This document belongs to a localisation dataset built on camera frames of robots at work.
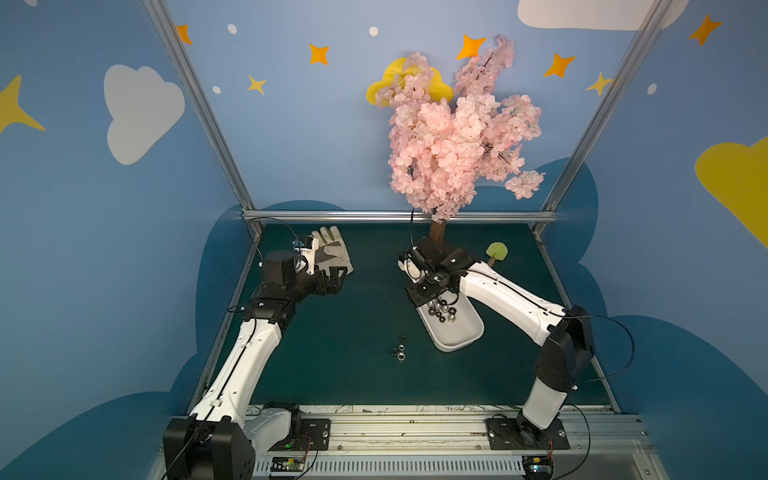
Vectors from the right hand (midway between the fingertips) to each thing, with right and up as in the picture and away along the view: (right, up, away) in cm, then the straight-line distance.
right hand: (417, 292), depth 84 cm
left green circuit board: (-33, -41, -12) cm, 54 cm away
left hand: (-24, +8, -5) cm, 26 cm away
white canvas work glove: (-30, +12, +28) cm, 43 cm away
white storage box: (+17, -13, +9) cm, 23 cm away
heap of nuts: (+9, -7, +14) cm, 18 cm away
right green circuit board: (+29, -42, -12) cm, 52 cm away
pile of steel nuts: (-5, -18, +4) cm, 19 cm away
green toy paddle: (+34, +12, +31) cm, 48 cm away
